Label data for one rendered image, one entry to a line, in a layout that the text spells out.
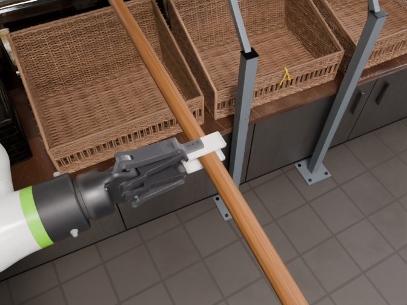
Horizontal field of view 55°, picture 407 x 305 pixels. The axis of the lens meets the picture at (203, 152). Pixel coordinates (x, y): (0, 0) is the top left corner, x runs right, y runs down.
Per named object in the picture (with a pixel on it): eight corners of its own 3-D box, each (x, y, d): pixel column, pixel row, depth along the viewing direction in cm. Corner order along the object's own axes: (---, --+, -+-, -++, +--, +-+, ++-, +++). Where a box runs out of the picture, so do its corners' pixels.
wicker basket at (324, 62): (168, 46, 173) (162, -10, 151) (277, 16, 187) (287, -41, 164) (213, 123, 148) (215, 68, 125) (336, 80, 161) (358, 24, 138)
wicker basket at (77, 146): (31, 88, 158) (2, 31, 136) (159, 49, 172) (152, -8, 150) (59, 180, 133) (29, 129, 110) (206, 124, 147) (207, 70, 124)
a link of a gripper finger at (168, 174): (124, 195, 60) (124, 200, 61) (190, 176, 64) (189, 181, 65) (116, 176, 62) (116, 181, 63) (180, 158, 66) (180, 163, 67)
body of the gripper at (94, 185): (68, 164, 57) (128, 143, 60) (83, 193, 64) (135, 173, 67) (82, 206, 53) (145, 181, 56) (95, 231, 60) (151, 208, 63)
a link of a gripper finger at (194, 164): (187, 172, 63) (187, 174, 64) (225, 157, 65) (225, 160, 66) (180, 158, 65) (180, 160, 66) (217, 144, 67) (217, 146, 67)
